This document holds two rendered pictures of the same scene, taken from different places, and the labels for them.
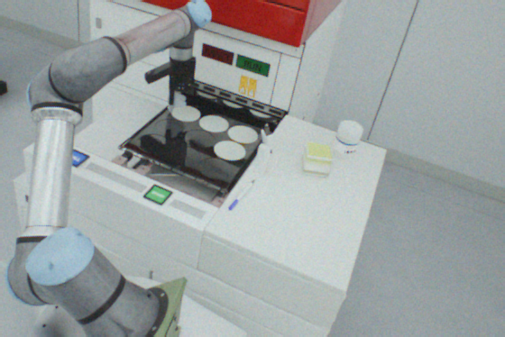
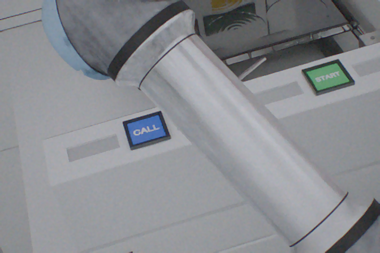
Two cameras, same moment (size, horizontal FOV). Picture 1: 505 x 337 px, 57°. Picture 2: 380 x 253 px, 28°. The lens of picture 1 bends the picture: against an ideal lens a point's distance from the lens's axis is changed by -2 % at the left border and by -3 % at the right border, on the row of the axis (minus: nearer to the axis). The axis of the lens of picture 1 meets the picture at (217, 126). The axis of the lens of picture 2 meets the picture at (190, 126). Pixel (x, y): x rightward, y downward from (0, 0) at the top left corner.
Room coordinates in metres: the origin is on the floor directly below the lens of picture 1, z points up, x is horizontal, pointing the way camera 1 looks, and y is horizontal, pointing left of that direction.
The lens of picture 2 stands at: (0.26, 0.67, 1.63)
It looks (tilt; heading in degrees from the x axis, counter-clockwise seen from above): 42 degrees down; 332
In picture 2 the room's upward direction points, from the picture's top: 12 degrees counter-clockwise
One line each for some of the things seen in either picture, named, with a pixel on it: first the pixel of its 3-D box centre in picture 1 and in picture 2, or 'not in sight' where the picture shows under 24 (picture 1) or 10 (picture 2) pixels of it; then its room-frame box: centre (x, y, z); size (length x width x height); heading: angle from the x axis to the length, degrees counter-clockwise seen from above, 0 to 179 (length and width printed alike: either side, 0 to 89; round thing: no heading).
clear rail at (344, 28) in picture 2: (171, 168); (249, 55); (1.07, 0.11, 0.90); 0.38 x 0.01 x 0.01; 70
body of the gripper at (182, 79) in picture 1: (180, 73); not in sight; (1.37, 0.15, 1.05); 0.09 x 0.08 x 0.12; 99
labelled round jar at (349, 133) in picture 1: (347, 139); not in sight; (1.19, -0.39, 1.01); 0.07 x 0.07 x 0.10
